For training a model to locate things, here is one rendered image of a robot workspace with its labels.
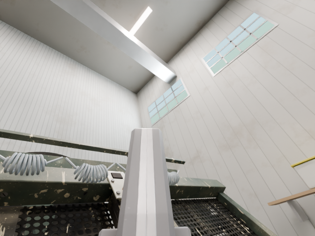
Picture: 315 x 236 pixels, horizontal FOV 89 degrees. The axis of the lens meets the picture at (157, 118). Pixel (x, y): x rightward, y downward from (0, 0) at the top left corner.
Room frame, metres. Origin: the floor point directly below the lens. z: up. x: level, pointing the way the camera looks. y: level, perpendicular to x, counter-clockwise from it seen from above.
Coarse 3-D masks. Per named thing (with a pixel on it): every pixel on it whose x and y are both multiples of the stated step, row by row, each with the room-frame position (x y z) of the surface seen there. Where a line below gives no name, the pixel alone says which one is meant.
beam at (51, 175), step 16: (0, 176) 0.44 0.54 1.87; (16, 176) 0.47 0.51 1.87; (32, 176) 0.50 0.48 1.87; (48, 176) 0.54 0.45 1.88; (64, 176) 0.58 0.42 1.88; (0, 192) 0.46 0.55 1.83; (16, 192) 0.49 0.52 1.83; (32, 192) 0.53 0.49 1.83; (48, 192) 0.56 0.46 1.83; (64, 192) 0.60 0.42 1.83; (80, 192) 0.65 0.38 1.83; (96, 192) 0.70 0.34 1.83; (176, 192) 1.07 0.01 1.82; (192, 192) 1.18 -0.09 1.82; (208, 192) 1.32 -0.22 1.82
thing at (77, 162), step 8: (0, 152) 0.69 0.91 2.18; (8, 152) 0.71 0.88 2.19; (0, 160) 0.70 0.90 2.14; (40, 160) 0.83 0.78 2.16; (48, 160) 0.86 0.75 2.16; (64, 160) 0.93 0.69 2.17; (72, 160) 0.97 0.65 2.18; (80, 160) 1.01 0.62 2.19; (88, 160) 1.05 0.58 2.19; (72, 168) 0.97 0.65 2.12; (112, 168) 1.19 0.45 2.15; (120, 168) 1.25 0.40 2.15
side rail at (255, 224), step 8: (224, 200) 1.41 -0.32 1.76; (232, 200) 1.43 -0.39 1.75; (232, 208) 1.39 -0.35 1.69; (240, 208) 1.39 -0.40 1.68; (240, 216) 1.37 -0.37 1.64; (248, 216) 1.34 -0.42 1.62; (248, 224) 1.35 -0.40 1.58; (256, 224) 1.31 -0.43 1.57; (256, 232) 1.33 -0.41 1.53; (264, 232) 1.30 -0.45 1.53; (272, 232) 1.34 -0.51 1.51
